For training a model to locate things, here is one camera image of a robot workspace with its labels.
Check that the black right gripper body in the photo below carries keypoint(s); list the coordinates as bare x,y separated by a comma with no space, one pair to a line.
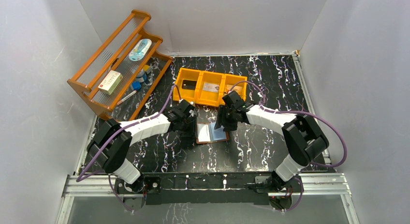
230,122

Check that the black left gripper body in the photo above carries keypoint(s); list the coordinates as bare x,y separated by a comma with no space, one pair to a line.
191,126

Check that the orange leather card holder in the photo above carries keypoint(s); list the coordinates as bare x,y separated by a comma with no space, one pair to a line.
207,133

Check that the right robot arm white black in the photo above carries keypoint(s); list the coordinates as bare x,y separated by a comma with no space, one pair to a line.
303,137

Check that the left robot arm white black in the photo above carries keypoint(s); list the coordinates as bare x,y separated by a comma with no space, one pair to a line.
110,146

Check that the tan card in bin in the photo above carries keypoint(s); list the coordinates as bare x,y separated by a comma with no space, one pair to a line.
236,88

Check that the grey card in bin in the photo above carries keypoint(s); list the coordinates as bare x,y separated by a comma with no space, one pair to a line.
210,87

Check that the black card in bin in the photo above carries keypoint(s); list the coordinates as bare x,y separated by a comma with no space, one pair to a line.
189,84

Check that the yellow middle bin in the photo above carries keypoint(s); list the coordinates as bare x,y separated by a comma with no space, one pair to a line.
209,98

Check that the yellow left bin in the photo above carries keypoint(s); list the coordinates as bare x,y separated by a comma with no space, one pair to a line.
186,74

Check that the white marker pen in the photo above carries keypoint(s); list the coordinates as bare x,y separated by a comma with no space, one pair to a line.
126,97

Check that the blue small cube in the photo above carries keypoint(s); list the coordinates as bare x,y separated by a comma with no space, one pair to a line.
136,86

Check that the blue white tape roll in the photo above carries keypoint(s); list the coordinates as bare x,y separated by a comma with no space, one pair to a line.
142,76

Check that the orange wooden shelf rack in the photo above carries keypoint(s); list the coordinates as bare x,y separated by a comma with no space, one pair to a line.
113,55

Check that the white red box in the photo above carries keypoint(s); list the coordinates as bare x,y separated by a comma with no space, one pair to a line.
110,82

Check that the white blue oval case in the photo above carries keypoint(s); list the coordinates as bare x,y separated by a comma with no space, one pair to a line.
140,49

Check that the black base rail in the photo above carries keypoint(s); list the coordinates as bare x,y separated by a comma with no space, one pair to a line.
197,188

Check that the aluminium frame rail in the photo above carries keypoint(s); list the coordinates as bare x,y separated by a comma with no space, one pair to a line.
103,186

